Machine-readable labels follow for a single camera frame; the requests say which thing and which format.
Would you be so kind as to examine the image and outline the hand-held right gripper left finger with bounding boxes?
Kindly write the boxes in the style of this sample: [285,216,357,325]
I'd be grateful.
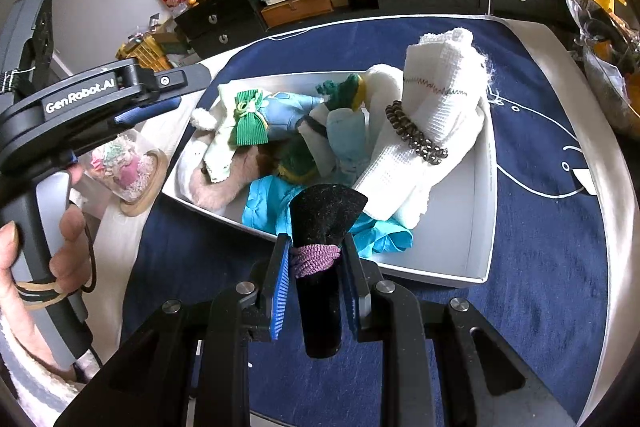
[60,234,293,427]

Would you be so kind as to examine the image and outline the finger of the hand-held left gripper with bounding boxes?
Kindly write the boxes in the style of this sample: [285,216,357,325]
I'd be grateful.
[114,97,181,126]
[150,64,212,96]

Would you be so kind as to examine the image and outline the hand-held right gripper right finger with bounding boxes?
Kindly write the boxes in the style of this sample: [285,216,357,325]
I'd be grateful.
[341,234,576,427]

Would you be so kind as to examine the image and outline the black cloth purple scrunchie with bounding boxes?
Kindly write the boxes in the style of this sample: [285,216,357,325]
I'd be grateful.
[290,186,368,358]

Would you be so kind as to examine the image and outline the green cloth bundle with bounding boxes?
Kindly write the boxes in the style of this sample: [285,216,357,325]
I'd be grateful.
[202,79,271,182]

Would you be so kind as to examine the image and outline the turquoise cloth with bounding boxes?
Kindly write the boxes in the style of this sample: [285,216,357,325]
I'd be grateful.
[242,175,415,255]

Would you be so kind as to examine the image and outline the sheep doll blue overalls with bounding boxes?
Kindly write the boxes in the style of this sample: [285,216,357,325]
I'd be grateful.
[190,92,326,142]

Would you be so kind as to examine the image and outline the white cardboard box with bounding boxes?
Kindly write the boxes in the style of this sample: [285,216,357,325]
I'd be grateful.
[161,69,498,289]

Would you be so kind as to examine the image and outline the light blue knotted cloth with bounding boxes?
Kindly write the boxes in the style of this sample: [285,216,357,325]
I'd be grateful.
[325,109,373,180]

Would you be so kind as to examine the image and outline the white fluffy towel bundle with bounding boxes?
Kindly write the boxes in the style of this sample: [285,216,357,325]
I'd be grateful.
[362,63,406,142]

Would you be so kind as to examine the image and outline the white waffle cloth bead band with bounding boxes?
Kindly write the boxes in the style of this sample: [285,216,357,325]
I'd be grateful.
[352,28,493,230]

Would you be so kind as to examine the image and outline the person's left forearm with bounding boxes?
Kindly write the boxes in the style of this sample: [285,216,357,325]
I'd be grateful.
[0,307,93,415]

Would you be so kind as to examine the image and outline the person's left hand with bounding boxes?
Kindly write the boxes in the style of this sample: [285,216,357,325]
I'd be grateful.
[0,164,96,375]

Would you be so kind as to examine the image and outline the yellow plastic crates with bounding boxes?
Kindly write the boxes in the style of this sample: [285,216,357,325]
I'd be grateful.
[116,34,171,72]

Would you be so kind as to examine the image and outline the glass dome with flowers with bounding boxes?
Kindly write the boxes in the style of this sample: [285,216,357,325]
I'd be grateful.
[80,127,168,218]

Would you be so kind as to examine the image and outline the wooden box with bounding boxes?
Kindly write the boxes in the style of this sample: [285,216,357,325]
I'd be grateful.
[261,0,333,28]

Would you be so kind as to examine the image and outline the navy printed blanket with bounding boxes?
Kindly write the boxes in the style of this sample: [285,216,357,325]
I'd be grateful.
[120,14,608,427]

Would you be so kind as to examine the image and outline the clear bag of clutter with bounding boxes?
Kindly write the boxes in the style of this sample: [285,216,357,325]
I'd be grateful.
[562,0,640,132]

